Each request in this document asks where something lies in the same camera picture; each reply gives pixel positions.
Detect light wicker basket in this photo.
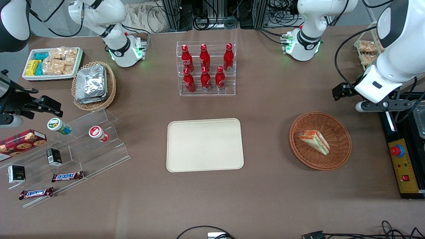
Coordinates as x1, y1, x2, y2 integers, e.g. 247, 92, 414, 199
71, 61, 117, 112

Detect black cable bundle with plug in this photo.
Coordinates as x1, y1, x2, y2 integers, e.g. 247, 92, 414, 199
301, 220, 425, 239

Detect white wire rack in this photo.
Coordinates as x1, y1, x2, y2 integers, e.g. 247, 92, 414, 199
353, 21, 380, 72

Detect yellow control panel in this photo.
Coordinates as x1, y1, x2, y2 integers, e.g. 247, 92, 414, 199
388, 138, 420, 194

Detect black looped table cable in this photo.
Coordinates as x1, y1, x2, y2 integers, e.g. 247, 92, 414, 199
175, 225, 233, 239

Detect clear metal-rimmed container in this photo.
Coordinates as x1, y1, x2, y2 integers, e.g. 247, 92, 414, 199
412, 100, 425, 139

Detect red cola bottle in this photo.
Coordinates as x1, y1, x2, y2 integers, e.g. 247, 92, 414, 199
181, 44, 194, 73
215, 66, 226, 92
199, 43, 211, 72
223, 43, 235, 73
183, 68, 196, 93
200, 66, 212, 92

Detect aluminium frame post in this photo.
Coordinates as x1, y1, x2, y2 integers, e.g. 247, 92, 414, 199
253, 0, 269, 29
162, 0, 182, 32

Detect red tartan cookie box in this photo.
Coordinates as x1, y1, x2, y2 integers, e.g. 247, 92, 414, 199
0, 129, 47, 163

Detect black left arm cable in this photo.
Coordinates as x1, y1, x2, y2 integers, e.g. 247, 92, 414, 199
334, 26, 378, 91

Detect small dark green box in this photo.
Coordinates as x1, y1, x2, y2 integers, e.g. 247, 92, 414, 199
46, 148, 63, 167

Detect white rectangular snack tray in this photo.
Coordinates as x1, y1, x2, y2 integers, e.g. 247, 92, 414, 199
22, 47, 84, 82

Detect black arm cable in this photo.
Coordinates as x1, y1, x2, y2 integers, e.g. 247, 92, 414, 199
334, 26, 378, 91
28, 0, 85, 38

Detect small black white box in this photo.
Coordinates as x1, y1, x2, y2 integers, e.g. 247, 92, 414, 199
7, 165, 27, 184

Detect beige cloth bag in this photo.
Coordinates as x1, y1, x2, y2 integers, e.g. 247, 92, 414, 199
126, 2, 170, 34

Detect snickers chocolate bar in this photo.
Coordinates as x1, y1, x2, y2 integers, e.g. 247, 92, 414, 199
19, 187, 54, 200
51, 171, 85, 183

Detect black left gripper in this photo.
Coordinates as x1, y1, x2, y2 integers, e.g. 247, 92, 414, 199
332, 82, 360, 101

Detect red emergency stop button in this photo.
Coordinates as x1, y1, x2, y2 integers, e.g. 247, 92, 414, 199
390, 144, 406, 158

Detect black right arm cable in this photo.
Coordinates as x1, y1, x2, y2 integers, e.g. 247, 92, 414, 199
28, 0, 85, 38

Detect red lid drink cup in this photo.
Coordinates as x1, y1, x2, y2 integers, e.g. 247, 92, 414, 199
88, 125, 110, 143

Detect green lid drink cup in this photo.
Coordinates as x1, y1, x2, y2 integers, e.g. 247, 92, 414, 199
46, 117, 72, 136

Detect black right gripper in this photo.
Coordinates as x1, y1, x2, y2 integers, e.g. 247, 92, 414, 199
0, 70, 64, 120

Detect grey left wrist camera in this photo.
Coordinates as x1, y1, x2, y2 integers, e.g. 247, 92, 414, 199
355, 99, 414, 113

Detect clear acrylic bottle rack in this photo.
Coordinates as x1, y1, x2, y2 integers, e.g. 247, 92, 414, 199
176, 40, 237, 97

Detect bagged fried snack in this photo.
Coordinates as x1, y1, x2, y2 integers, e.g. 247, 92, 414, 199
358, 40, 379, 54
360, 54, 378, 66

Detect triangular sandwich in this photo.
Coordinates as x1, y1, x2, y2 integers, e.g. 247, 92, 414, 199
298, 130, 331, 156

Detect beige plastic tray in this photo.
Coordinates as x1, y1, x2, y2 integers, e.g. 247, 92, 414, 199
166, 118, 245, 173

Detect clear acrylic step display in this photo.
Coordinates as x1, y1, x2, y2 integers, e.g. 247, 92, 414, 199
0, 108, 131, 209

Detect brown wicker basket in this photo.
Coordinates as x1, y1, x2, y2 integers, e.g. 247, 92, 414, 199
289, 112, 353, 171

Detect teal snack packets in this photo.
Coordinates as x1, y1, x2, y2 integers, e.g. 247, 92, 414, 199
34, 52, 50, 76

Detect yellow snack packets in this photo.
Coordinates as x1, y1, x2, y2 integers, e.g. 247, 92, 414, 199
25, 59, 42, 76

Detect stack of foil containers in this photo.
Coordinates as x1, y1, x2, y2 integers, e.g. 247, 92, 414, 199
74, 64, 108, 105

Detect bagged rice cracker snack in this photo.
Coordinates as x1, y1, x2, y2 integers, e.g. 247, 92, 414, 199
42, 59, 74, 76
48, 47, 67, 61
64, 48, 79, 66

